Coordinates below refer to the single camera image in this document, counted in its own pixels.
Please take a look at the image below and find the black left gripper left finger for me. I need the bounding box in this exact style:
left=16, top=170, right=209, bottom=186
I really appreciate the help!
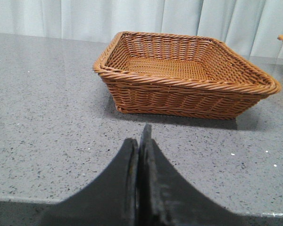
left=39, top=138, right=138, bottom=226

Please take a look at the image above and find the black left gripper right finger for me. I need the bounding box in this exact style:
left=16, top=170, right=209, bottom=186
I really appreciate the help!
left=138, top=124, right=245, bottom=226

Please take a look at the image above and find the brown wicker basket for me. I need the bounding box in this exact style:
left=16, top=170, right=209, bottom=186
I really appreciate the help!
left=93, top=32, right=281, bottom=120

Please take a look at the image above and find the white curtain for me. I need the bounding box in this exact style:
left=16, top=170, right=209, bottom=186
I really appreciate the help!
left=0, top=0, right=283, bottom=58

